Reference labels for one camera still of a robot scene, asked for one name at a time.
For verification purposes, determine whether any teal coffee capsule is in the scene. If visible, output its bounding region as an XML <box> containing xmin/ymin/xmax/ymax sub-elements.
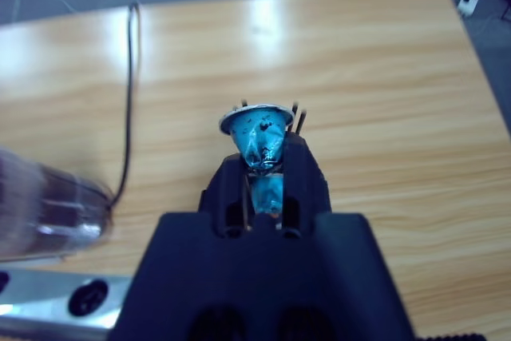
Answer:
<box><xmin>217</xmin><ymin>103</ymin><xmax>296</xmax><ymax>175</ymax></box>
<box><xmin>250</xmin><ymin>175</ymin><xmax>285</xmax><ymax>216</ymax></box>

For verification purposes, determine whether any black capsule stand with rods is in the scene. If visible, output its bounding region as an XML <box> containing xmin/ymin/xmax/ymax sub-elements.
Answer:
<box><xmin>238</xmin><ymin>97</ymin><xmax>309</xmax><ymax>234</ymax></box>

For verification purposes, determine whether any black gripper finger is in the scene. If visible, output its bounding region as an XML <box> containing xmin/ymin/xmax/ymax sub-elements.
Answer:
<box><xmin>197</xmin><ymin>152</ymin><xmax>248</xmax><ymax>238</ymax></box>
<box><xmin>280</xmin><ymin>133</ymin><xmax>333</xmax><ymax>238</ymax></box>

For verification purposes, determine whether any black power cable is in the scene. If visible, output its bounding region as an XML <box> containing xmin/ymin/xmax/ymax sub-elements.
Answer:
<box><xmin>108</xmin><ymin>0</ymin><xmax>143</xmax><ymax>216</ymax></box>

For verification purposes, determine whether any white plug adapter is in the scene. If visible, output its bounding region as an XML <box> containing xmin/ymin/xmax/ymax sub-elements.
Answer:
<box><xmin>457</xmin><ymin>0</ymin><xmax>483</xmax><ymax>18</ymax></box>

